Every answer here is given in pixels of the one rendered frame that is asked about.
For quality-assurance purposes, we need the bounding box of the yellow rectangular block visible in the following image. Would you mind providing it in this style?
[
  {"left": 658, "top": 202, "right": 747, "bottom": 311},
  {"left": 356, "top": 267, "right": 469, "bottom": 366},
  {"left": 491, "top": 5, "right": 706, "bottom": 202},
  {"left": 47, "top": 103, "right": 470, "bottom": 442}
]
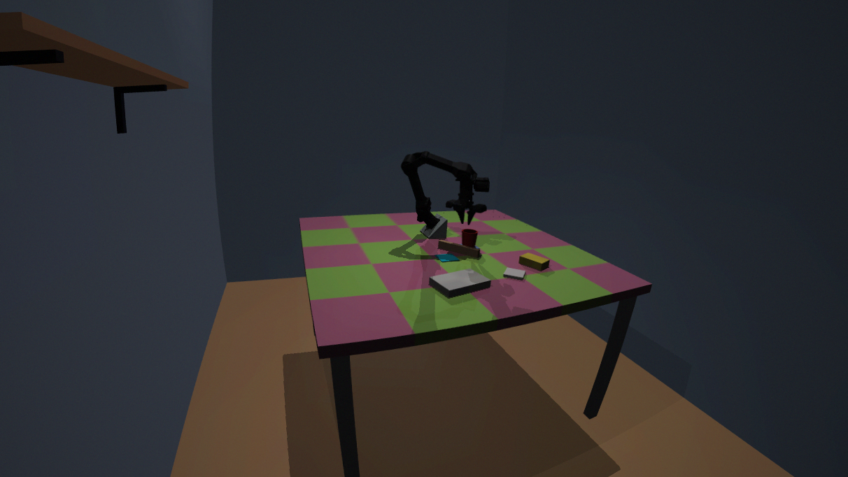
[{"left": 518, "top": 252, "right": 550, "bottom": 270}]

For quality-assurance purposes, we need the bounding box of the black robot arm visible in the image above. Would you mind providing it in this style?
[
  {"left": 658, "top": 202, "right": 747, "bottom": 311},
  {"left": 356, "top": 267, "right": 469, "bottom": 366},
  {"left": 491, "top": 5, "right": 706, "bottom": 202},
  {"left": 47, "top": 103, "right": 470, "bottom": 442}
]
[{"left": 402, "top": 151, "right": 490, "bottom": 229}]

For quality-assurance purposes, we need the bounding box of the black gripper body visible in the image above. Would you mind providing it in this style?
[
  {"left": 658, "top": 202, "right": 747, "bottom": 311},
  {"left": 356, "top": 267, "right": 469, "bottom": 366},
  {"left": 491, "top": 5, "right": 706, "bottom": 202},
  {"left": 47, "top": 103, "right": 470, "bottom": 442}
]
[{"left": 446, "top": 192, "right": 487, "bottom": 213}]

